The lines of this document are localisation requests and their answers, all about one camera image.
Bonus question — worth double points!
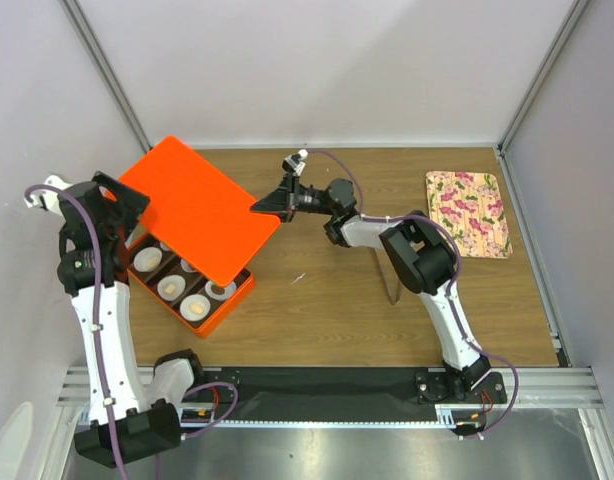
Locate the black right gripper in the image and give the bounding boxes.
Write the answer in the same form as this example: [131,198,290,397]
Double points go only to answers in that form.
[251,173,336,223]

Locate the pale round chocolate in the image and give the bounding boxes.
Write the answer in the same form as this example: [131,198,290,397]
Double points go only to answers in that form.
[145,256,159,268]

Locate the orange tray lid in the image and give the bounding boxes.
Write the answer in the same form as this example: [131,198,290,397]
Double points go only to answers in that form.
[120,136,280,286]

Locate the metal tongs with red grip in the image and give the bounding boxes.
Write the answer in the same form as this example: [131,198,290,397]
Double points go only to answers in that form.
[374,250,402,306]

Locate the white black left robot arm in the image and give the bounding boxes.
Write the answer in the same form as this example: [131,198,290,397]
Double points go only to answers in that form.
[57,172,207,475]

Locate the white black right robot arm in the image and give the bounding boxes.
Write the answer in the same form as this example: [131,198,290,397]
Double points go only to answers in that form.
[250,172,491,402]

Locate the orange chocolate box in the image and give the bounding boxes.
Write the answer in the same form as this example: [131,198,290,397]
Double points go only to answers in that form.
[128,233,255,338]

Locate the floral patterned tray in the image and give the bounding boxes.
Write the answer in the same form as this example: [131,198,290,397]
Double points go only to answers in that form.
[425,171,513,259]

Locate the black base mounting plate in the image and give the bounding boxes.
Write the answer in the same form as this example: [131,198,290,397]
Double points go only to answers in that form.
[205,367,507,407]

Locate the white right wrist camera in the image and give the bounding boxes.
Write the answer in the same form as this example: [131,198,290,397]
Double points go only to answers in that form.
[282,149,309,177]

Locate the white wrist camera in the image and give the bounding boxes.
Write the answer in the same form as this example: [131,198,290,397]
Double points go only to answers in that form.
[282,149,309,177]
[24,175,72,216]

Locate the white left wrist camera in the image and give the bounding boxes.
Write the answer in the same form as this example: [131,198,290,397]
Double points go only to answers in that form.
[24,175,72,216]

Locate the aluminium frame post left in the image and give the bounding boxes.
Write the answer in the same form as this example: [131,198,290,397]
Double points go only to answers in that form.
[58,0,152,153]

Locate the aluminium frame post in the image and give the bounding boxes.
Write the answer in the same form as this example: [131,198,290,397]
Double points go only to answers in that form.
[58,0,152,153]
[497,0,592,154]

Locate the aluminium frame post right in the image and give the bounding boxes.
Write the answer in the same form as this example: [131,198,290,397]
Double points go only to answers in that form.
[497,0,592,154]

